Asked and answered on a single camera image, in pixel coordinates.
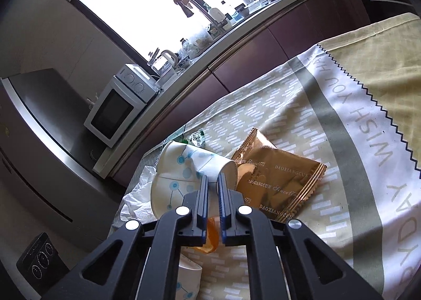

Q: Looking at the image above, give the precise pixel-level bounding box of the black device with dials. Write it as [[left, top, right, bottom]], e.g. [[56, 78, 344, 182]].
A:
[[16, 232, 55, 288]]

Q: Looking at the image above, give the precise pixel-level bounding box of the metal kitchen faucet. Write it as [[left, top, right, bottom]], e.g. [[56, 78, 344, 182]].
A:
[[174, 0, 218, 29]]

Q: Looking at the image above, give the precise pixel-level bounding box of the orange plastic wrapper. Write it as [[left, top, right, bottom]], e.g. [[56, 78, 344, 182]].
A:
[[194, 216, 219, 253]]

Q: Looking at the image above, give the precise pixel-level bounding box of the green and clear plastic wrapper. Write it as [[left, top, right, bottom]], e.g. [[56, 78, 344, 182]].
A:
[[187, 129, 206, 147]]

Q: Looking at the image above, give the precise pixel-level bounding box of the white blue-patterned paper cup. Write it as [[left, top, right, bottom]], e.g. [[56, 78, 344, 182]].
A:
[[174, 252, 203, 300], [151, 140, 238, 218]]

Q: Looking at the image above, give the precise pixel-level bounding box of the kitchen counter with purple cabinets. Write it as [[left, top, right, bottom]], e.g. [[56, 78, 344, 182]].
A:
[[93, 0, 372, 189]]

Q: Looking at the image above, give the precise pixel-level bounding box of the white tissue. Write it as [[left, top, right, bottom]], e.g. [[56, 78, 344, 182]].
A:
[[120, 165, 162, 223]]

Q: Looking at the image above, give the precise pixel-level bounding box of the kitchen window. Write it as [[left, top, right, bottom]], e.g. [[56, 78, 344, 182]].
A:
[[66, 0, 273, 64]]

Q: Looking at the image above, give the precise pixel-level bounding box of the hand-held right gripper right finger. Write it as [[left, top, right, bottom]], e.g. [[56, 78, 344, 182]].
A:
[[216, 173, 384, 300]]

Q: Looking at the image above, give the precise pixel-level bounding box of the gold foil snack wrapper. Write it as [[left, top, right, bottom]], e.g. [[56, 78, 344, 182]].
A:
[[230, 128, 327, 223]]

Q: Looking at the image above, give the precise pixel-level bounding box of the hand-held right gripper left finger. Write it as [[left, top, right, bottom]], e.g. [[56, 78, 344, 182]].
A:
[[41, 174, 211, 300]]

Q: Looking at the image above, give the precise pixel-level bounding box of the glass kettle with white handle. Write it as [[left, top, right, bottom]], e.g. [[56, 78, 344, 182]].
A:
[[148, 49, 180, 73]]

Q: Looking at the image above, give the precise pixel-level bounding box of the white microwave oven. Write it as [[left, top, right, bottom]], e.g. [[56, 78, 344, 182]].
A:
[[84, 64, 162, 148]]

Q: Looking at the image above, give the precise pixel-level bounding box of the printed tablecloth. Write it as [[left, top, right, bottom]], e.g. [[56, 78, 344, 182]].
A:
[[110, 12, 421, 300]]

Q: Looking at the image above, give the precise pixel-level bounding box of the stainless steel refrigerator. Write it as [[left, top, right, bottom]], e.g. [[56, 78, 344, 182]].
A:
[[0, 68, 122, 248]]

